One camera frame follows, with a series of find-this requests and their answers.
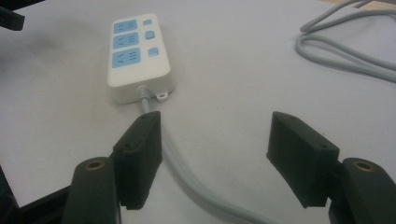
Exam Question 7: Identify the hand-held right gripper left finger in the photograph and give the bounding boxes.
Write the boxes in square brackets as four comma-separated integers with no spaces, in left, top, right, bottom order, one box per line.
[111,110,163,212]

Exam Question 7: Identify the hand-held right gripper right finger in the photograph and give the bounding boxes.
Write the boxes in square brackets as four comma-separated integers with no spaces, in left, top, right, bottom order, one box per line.
[266,110,341,209]

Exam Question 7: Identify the white power strip blue sockets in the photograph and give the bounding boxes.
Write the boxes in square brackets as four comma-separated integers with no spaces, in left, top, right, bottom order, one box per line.
[106,12,177,105]

